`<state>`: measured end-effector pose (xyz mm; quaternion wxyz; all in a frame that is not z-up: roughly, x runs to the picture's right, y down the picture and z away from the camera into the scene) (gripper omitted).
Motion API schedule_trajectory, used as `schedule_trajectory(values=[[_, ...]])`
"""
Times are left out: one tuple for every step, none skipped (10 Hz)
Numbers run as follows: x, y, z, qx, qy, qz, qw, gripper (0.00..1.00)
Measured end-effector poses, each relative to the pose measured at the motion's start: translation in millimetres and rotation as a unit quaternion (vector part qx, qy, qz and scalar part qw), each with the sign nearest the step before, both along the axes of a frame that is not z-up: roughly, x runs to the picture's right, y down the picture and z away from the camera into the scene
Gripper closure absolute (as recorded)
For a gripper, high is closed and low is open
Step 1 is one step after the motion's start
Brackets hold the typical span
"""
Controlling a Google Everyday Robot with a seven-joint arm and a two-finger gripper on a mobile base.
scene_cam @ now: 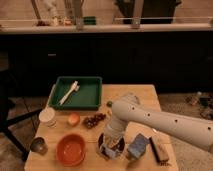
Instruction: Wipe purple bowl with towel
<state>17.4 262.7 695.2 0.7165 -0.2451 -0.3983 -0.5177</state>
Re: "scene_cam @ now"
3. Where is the orange bowl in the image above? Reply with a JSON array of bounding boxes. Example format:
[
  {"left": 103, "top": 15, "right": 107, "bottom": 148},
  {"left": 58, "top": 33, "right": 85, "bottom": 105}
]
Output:
[{"left": 56, "top": 134, "right": 86, "bottom": 167}]

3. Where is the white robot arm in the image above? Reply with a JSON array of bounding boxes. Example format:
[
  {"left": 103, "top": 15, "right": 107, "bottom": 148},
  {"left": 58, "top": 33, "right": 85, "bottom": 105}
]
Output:
[{"left": 103, "top": 94, "right": 213, "bottom": 154}]

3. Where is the small green object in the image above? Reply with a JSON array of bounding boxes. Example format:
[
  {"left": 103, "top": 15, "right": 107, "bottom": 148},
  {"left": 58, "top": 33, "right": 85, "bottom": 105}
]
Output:
[{"left": 106, "top": 101, "right": 113, "bottom": 107}]

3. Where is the white brush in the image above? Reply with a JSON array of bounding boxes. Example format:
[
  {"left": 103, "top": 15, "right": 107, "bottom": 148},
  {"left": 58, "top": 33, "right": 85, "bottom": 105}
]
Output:
[{"left": 59, "top": 81, "right": 80, "bottom": 105}]

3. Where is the purple bowl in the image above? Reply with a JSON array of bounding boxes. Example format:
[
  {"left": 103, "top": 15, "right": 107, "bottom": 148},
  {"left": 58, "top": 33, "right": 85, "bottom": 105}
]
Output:
[{"left": 98, "top": 134, "right": 125, "bottom": 159}]

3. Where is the small metal cup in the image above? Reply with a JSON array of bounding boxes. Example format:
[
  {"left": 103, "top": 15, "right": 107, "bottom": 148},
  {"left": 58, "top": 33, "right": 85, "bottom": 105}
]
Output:
[{"left": 30, "top": 137, "right": 48, "bottom": 155}]

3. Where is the blue grey towel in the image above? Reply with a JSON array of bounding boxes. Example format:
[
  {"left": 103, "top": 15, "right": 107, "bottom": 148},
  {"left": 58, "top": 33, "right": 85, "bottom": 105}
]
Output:
[{"left": 99, "top": 144, "right": 118, "bottom": 159}]

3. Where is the orange fruit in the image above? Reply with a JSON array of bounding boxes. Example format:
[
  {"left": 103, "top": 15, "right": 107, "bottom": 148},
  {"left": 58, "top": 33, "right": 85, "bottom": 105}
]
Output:
[{"left": 68, "top": 113, "right": 80, "bottom": 126}]

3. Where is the green plastic tray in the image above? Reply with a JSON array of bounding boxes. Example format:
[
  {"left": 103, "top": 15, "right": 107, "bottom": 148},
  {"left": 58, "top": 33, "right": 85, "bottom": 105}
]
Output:
[{"left": 49, "top": 76, "right": 102, "bottom": 110}]

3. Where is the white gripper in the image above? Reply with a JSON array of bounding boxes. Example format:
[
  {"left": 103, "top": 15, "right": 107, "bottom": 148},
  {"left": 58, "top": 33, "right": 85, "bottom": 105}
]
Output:
[{"left": 100, "top": 133, "right": 123, "bottom": 154}]

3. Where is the bunch of red grapes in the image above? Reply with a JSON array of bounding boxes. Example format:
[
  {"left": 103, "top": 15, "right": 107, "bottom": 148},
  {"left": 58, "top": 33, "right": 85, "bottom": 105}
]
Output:
[{"left": 83, "top": 113, "right": 106, "bottom": 129}]

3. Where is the white lidded cup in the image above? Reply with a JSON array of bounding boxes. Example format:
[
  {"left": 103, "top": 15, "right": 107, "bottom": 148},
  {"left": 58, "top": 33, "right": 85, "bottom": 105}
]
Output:
[{"left": 39, "top": 107, "right": 56, "bottom": 127}]

